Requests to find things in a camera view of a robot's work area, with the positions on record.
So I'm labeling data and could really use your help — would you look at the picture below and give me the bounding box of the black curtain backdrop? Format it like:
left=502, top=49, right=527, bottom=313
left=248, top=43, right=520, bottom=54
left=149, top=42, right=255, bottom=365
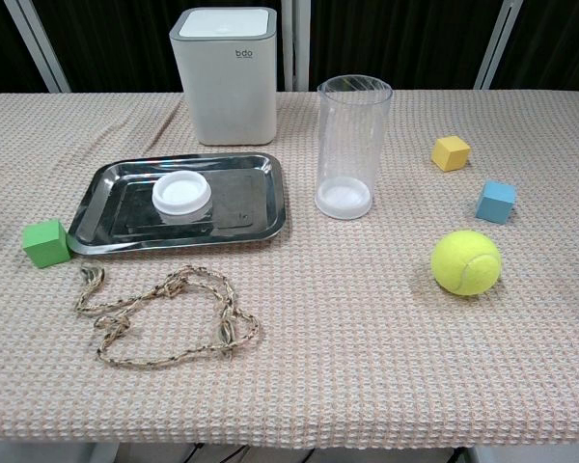
left=0, top=0, right=579, bottom=97

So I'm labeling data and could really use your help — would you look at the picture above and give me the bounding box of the white round lid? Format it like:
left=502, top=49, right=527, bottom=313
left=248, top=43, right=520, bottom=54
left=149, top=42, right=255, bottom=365
left=151, top=171, right=213, bottom=217

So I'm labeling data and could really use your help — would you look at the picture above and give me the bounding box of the stainless steel tray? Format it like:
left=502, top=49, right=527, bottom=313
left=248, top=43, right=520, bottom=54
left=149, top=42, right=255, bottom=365
left=67, top=151, right=288, bottom=257

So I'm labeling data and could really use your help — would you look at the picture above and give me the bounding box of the yellow wooden cube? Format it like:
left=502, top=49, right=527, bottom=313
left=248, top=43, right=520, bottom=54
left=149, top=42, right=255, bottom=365
left=430, top=135, right=472, bottom=174

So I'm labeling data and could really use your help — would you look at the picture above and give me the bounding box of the blue wooden cube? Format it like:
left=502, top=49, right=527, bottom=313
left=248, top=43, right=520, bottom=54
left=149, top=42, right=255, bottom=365
left=474, top=179, right=518, bottom=226

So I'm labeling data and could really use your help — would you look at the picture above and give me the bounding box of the beige waffle tablecloth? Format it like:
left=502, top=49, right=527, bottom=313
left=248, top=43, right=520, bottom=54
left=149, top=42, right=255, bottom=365
left=0, top=89, right=579, bottom=447

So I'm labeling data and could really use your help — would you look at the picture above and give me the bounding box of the white metal frame bar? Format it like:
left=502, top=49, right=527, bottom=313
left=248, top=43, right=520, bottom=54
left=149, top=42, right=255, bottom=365
left=3, top=0, right=71, bottom=94
left=472, top=0, right=524, bottom=92
left=280, top=0, right=312, bottom=92

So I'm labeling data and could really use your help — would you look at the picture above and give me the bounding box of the transparent plastic cylinder container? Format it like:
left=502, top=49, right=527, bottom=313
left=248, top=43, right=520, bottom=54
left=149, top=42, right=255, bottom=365
left=315, top=74, right=394, bottom=221

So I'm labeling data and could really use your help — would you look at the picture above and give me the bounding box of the white desktop trash bin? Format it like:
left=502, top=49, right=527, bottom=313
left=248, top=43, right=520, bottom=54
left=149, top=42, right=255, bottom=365
left=168, top=7, right=278, bottom=147

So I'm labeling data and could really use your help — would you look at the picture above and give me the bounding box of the braided beige rope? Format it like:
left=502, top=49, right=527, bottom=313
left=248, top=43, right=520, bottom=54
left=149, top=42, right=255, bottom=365
left=73, top=264, right=262, bottom=368

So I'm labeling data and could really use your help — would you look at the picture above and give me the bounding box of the yellow tennis ball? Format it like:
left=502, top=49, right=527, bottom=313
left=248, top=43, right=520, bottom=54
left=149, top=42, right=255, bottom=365
left=430, top=230, right=502, bottom=297

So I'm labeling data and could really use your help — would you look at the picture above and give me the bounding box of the green wooden cube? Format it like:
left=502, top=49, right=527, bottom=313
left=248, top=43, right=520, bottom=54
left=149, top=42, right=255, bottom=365
left=21, top=219, right=74, bottom=268

